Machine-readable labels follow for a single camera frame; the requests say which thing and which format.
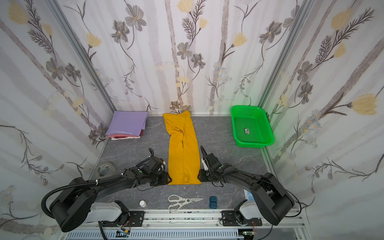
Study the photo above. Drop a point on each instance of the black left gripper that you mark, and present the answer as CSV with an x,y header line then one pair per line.
x,y
162,176

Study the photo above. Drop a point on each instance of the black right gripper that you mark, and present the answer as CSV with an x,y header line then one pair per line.
x,y
204,173

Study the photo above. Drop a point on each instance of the yellow t shirt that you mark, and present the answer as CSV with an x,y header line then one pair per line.
x,y
184,155

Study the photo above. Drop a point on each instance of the green plastic basket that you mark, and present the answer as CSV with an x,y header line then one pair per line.
x,y
256,120

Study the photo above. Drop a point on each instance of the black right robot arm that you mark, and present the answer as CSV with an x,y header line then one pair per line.
x,y
272,199

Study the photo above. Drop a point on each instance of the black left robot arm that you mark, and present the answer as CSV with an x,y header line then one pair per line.
x,y
76,203

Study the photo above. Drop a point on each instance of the folded purple t shirt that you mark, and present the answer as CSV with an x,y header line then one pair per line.
x,y
127,123

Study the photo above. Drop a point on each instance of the folded red t shirt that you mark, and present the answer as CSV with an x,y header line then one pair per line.
x,y
124,136

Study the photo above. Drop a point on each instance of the small blue block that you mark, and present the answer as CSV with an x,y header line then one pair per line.
x,y
213,202

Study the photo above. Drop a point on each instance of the small white bottle cap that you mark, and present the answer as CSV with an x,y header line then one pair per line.
x,y
143,204

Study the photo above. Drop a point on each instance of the blue face mask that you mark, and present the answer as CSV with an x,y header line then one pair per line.
x,y
248,196

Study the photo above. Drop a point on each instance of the white handled scissors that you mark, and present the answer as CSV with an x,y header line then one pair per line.
x,y
177,202

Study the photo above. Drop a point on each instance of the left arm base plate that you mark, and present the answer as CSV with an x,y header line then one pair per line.
x,y
132,218

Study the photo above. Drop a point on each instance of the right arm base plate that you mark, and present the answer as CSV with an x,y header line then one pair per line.
x,y
235,219

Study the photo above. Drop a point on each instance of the white ribbed cable duct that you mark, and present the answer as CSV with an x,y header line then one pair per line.
x,y
178,234

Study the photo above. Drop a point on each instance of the aluminium front rail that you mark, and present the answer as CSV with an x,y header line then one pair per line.
x,y
287,229

